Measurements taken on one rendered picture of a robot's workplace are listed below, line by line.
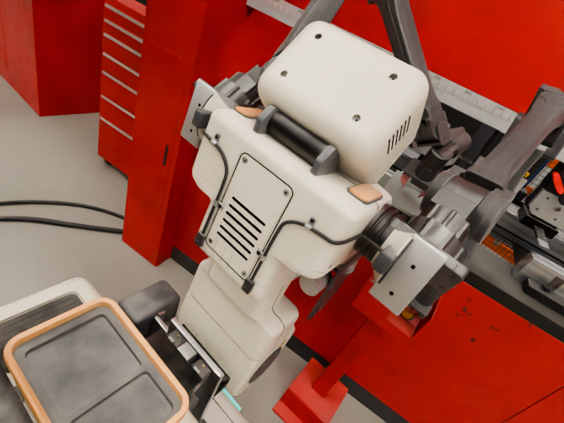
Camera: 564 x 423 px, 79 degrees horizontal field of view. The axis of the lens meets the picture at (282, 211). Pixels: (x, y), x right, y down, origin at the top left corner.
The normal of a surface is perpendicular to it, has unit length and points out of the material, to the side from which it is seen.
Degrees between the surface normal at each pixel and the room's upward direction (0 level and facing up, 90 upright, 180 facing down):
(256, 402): 0
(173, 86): 90
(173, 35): 90
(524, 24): 90
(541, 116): 27
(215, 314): 82
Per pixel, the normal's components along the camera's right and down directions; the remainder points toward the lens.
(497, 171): -0.07, -0.65
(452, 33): -0.47, 0.38
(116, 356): 0.33, -0.76
